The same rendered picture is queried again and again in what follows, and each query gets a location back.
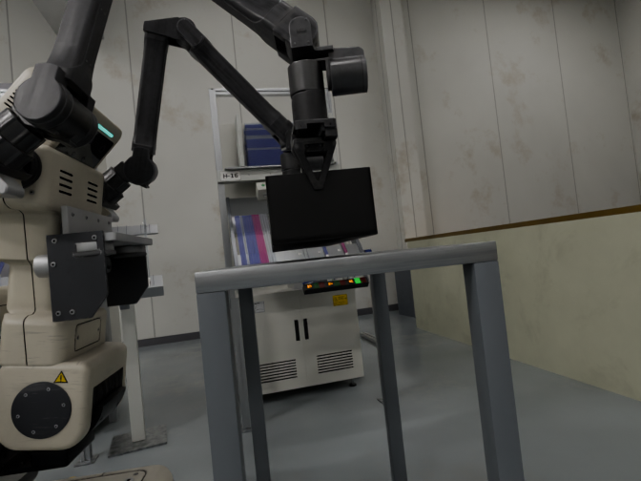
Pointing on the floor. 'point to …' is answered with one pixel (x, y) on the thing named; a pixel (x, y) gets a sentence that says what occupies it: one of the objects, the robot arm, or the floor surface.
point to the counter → (552, 294)
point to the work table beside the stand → (418, 257)
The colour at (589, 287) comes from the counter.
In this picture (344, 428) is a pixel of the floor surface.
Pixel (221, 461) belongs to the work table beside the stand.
